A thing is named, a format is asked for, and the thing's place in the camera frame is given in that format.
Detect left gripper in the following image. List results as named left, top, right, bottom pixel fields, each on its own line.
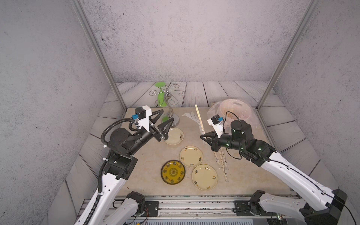
left=126, top=110, right=173, bottom=158

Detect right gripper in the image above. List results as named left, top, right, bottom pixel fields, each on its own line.
left=200, top=130, right=246, bottom=153

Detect disposable chopsticks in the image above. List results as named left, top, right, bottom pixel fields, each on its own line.
left=195, top=104, right=205, bottom=135

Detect clear plastic chopstick wrapper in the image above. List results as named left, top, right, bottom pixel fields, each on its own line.
left=182, top=112, right=205, bottom=135

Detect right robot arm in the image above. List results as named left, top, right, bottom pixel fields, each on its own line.
left=200, top=115, right=347, bottom=225

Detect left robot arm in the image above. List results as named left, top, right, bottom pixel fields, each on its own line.
left=75, top=106, right=174, bottom=225

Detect wrapped chopsticks on table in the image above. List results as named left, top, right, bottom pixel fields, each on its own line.
left=219, top=148, right=228, bottom=182
left=222, top=149, right=229, bottom=171
left=213, top=152, right=221, bottom=169

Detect cream plate with black spot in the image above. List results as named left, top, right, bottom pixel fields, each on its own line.
left=165, top=127, right=184, bottom=145

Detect silver metal hook stand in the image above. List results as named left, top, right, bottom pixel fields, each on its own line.
left=149, top=83, right=186, bottom=128

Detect green plastic spoon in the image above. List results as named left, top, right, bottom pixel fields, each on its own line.
left=155, top=82, right=167, bottom=107

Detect cream floral plate middle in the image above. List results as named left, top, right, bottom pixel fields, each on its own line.
left=179, top=146, right=203, bottom=167

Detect cream floral plate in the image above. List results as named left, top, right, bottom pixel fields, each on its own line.
left=179, top=146, right=203, bottom=167
left=192, top=164, right=218, bottom=191

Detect white bucket with pink bag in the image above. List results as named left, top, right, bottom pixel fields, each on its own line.
left=207, top=99, right=261, bottom=133

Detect cream floral plate front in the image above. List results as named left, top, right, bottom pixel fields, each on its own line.
left=192, top=164, right=218, bottom=191

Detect yellow patterned plate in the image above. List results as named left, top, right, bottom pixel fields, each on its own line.
left=161, top=160, right=186, bottom=185

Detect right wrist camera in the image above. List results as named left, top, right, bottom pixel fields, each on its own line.
left=207, top=114, right=224, bottom=138

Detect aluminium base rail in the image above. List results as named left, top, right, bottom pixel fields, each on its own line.
left=74, top=196, right=324, bottom=225

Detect left aluminium frame post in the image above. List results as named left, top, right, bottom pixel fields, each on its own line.
left=70, top=0, right=127, bottom=111

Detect aluminium frame post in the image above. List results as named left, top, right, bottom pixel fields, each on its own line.
left=256, top=0, right=321, bottom=112
left=70, top=0, right=127, bottom=111

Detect right aluminium frame post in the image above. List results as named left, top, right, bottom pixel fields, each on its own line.
left=256, top=0, right=321, bottom=112

